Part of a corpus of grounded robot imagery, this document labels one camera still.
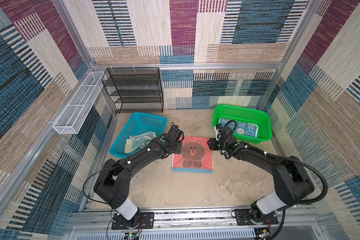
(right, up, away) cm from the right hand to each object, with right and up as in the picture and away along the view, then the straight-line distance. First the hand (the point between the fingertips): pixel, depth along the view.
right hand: (211, 143), depth 92 cm
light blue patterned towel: (+24, +9, +12) cm, 29 cm away
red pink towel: (-9, -8, +3) cm, 13 cm away
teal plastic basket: (-50, +12, +17) cm, 54 cm away
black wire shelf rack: (-51, +37, +17) cm, 66 cm away
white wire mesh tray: (-70, +14, -21) cm, 74 cm away
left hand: (-21, 0, -4) cm, 21 cm away
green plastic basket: (+31, +19, +22) cm, 43 cm away
